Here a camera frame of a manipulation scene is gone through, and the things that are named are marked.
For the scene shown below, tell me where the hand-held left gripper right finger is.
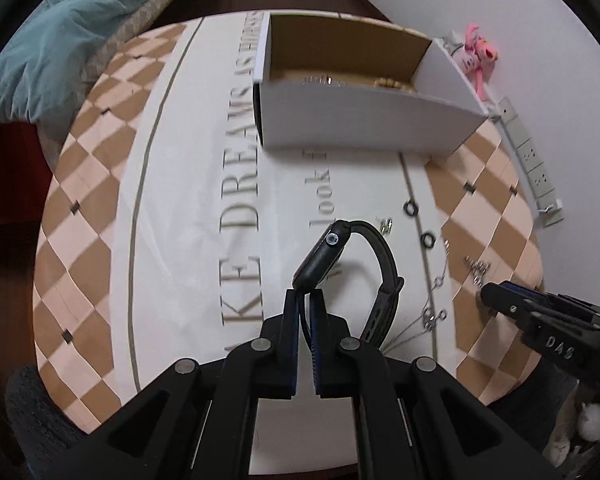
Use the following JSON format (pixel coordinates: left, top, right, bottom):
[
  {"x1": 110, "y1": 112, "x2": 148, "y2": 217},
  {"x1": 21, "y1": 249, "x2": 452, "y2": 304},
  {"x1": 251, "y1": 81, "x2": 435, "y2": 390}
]
[{"x1": 306, "y1": 289, "x2": 562, "y2": 480}]

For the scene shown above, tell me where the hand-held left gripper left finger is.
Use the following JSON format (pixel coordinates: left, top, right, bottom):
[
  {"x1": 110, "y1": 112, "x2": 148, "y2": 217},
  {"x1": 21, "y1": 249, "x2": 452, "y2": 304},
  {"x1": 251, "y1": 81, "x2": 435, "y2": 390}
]
[{"x1": 45, "y1": 289, "x2": 302, "y2": 480}]

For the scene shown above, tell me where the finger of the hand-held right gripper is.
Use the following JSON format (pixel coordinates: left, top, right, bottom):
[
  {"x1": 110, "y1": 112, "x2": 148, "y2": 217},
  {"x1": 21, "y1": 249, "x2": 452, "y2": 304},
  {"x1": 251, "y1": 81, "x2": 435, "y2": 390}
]
[
  {"x1": 500, "y1": 281, "x2": 600, "y2": 322},
  {"x1": 481, "y1": 283, "x2": 598, "y2": 333}
]

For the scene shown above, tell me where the silver earrings cluster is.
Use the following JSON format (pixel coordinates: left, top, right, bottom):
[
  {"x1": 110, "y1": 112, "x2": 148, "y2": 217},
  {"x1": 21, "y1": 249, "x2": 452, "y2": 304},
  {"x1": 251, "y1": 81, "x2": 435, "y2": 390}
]
[{"x1": 463, "y1": 255, "x2": 492, "y2": 287}]

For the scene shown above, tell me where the black smartwatch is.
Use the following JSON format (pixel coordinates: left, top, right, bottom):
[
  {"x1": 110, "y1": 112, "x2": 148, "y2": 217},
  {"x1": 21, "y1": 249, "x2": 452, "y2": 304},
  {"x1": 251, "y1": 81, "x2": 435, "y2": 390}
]
[{"x1": 292, "y1": 219, "x2": 406, "y2": 349}]

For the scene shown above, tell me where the white cardboard box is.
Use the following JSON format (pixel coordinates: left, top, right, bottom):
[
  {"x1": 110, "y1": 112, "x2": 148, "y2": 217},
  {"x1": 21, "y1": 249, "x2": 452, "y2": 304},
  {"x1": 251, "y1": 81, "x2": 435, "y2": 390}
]
[{"x1": 252, "y1": 10, "x2": 491, "y2": 157}]

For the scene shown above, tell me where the white furry object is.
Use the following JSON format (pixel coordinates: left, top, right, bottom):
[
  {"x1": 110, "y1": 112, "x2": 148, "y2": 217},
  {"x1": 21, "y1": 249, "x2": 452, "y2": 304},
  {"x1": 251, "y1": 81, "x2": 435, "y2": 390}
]
[{"x1": 544, "y1": 389, "x2": 600, "y2": 466}]

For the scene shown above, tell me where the grey power strip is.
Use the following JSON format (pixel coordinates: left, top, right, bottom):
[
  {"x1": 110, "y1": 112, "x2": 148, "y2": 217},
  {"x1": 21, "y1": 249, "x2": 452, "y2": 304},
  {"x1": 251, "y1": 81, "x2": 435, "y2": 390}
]
[{"x1": 495, "y1": 96, "x2": 566, "y2": 227}]

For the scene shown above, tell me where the printed checkered tablecloth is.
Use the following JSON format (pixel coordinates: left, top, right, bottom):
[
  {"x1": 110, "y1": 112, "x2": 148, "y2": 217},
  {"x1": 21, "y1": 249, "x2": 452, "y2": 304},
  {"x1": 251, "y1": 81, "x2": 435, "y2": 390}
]
[{"x1": 32, "y1": 9, "x2": 545, "y2": 473}]

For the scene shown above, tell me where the pink plush toy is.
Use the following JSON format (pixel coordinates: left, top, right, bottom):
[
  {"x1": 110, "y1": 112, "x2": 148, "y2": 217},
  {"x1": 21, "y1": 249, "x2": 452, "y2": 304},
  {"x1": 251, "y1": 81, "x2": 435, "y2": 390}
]
[{"x1": 461, "y1": 23, "x2": 499, "y2": 99}]

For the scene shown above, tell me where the dark grey cushion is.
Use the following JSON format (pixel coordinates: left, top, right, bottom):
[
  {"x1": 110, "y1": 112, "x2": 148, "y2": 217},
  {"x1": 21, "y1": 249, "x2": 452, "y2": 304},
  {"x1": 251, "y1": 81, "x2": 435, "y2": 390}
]
[{"x1": 4, "y1": 364, "x2": 93, "y2": 480}]

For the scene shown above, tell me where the red cloth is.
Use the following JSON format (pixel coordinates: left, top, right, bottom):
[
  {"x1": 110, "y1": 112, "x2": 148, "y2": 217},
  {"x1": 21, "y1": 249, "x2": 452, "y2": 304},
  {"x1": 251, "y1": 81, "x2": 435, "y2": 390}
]
[{"x1": 0, "y1": 121, "x2": 56, "y2": 233}]

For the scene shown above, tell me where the teal blanket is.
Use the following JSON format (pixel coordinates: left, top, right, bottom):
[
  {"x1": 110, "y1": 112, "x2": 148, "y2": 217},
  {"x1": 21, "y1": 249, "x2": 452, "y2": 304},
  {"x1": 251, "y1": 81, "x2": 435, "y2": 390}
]
[{"x1": 0, "y1": 0, "x2": 197, "y2": 143}]

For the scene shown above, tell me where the silver chain necklace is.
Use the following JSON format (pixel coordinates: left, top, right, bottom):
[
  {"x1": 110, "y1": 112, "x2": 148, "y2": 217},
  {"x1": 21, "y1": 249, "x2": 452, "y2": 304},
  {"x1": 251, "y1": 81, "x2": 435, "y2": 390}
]
[{"x1": 380, "y1": 240, "x2": 452, "y2": 356}]

